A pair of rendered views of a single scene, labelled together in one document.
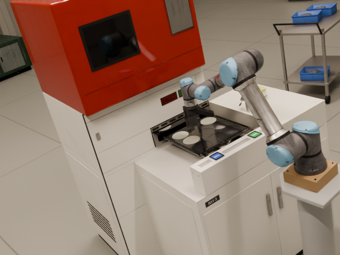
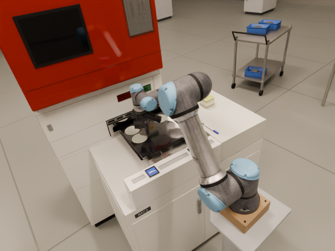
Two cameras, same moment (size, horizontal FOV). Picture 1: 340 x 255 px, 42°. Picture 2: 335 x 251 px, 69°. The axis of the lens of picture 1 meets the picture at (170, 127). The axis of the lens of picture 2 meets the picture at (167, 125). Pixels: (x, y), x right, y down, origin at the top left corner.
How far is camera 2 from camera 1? 113 cm
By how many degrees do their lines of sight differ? 11
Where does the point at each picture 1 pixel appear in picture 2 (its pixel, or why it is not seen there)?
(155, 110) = (110, 105)
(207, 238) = (135, 239)
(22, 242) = (22, 176)
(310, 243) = not seen: outside the picture
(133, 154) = (88, 142)
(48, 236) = (42, 174)
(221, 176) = (153, 191)
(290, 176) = not seen: hidden behind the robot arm
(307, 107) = (249, 125)
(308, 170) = (239, 209)
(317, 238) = not seen: outside the picture
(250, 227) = (179, 224)
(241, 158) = (177, 174)
